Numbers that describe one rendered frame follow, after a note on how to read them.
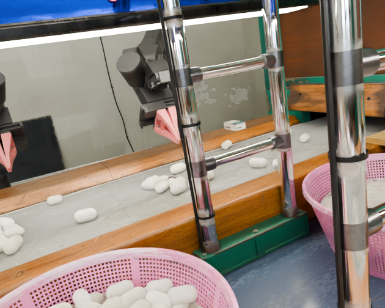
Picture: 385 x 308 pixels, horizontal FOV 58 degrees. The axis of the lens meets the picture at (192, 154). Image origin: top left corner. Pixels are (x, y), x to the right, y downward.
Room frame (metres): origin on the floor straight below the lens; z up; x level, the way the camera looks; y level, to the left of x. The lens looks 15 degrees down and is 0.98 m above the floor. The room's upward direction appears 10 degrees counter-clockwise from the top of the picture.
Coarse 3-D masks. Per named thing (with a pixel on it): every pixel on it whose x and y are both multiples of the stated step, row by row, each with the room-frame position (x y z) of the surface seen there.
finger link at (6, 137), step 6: (6, 132) 0.75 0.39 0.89; (0, 138) 0.76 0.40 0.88; (6, 138) 0.75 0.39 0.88; (12, 138) 0.76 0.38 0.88; (6, 144) 0.74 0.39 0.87; (12, 144) 0.77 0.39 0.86; (6, 150) 0.73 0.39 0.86; (12, 150) 0.77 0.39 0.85; (6, 156) 0.72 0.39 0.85; (12, 156) 0.76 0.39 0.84; (12, 162) 0.75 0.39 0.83
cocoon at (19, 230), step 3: (12, 228) 0.55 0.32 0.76; (15, 228) 0.54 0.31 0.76; (18, 228) 0.54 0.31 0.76; (21, 228) 0.55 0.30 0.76; (6, 231) 0.54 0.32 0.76; (9, 231) 0.54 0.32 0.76; (12, 231) 0.54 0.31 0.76; (15, 231) 0.54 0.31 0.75; (18, 231) 0.54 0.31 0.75; (21, 231) 0.54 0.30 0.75; (3, 234) 0.54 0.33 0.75; (6, 234) 0.53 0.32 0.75; (9, 234) 0.54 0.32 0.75; (12, 234) 0.54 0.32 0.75; (15, 234) 0.54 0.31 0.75; (18, 234) 0.54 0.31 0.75; (21, 234) 0.54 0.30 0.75; (9, 237) 0.53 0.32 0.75
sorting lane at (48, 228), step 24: (240, 144) 0.90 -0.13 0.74; (312, 144) 0.79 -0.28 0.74; (168, 168) 0.79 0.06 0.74; (216, 168) 0.73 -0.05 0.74; (240, 168) 0.71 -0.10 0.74; (264, 168) 0.68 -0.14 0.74; (96, 192) 0.71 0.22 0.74; (120, 192) 0.68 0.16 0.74; (144, 192) 0.66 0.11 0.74; (168, 192) 0.64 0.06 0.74; (0, 216) 0.66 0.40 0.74; (24, 216) 0.64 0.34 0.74; (48, 216) 0.62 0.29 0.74; (72, 216) 0.60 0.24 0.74; (96, 216) 0.58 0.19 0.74; (120, 216) 0.56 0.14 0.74; (144, 216) 0.54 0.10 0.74; (24, 240) 0.53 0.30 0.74; (48, 240) 0.51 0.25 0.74; (72, 240) 0.50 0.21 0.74; (0, 264) 0.46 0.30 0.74
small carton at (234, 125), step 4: (232, 120) 1.01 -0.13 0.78; (236, 120) 1.00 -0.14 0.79; (224, 124) 1.00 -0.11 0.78; (228, 124) 0.98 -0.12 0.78; (232, 124) 0.96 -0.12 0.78; (236, 124) 0.96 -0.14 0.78; (240, 124) 0.96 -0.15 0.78; (244, 124) 0.97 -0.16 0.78; (224, 128) 1.01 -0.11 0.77; (228, 128) 0.99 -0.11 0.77; (232, 128) 0.97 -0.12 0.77; (236, 128) 0.95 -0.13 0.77; (240, 128) 0.96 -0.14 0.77; (244, 128) 0.97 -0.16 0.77
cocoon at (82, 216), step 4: (88, 208) 0.57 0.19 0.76; (92, 208) 0.57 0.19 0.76; (76, 212) 0.56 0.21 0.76; (80, 212) 0.56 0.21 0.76; (84, 212) 0.56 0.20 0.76; (88, 212) 0.56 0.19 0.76; (92, 212) 0.56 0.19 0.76; (96, 212) 0.57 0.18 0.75; (76, 216) 0.56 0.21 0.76; (80, 216) 0.56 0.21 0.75; (84, 216) 0.56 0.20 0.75; (88, 216) 0.56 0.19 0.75; (92, 216) 0.56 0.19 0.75; (76, 220) 0.56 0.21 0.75; (80, 220) 0.55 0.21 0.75; (84, 220) 0.56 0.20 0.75; (88, 220) 0.56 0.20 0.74
